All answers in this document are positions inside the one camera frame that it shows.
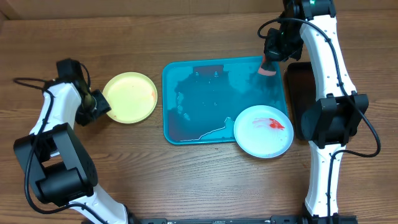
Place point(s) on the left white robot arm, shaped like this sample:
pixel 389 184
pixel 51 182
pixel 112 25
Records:
pixel 58 172

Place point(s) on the yellow plate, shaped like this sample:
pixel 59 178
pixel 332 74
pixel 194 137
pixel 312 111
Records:
pixel 132 97

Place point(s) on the light blue plate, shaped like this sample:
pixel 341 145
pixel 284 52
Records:
pixel 263 131

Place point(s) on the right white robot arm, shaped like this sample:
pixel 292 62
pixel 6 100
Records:
pixel 326 106

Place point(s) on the pink sponge black scourer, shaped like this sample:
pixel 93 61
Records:
pixel 267 68

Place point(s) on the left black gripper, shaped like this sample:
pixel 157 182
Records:
pixel 104 107

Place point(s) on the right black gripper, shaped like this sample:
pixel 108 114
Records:
pixel 273 51

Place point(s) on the black plastic tray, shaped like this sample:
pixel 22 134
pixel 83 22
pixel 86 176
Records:
pixel 301 87

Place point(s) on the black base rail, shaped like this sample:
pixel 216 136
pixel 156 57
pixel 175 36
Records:
pixel 275 219

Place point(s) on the teal plastic tray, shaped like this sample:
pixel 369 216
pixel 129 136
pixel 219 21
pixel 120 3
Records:
pixel 202 98

